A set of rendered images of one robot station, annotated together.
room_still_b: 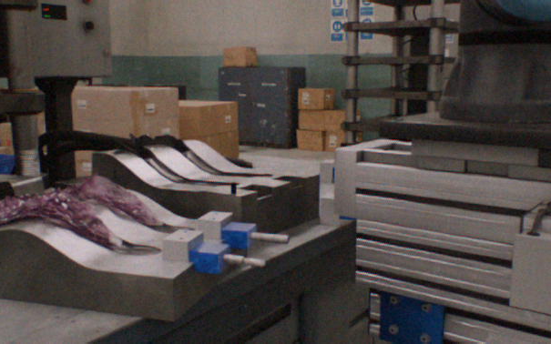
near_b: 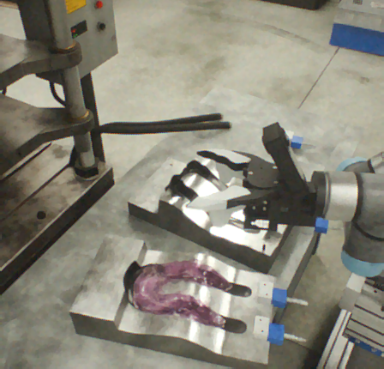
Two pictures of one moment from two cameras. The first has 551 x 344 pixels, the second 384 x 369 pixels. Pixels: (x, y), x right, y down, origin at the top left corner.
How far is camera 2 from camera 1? 0.91 m
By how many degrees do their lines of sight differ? 32
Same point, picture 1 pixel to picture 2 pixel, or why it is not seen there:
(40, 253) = (192, 346)
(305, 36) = not seen: outside the picture
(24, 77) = (80, 110)
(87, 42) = (101, 39)
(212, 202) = (249, 251)
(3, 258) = (170, 343)
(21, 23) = (74, 75)
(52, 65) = (82, 69)
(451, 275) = not seen: outside the picture
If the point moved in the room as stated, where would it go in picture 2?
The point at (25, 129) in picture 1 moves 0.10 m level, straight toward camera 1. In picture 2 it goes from (84, 141) to (93, 157)
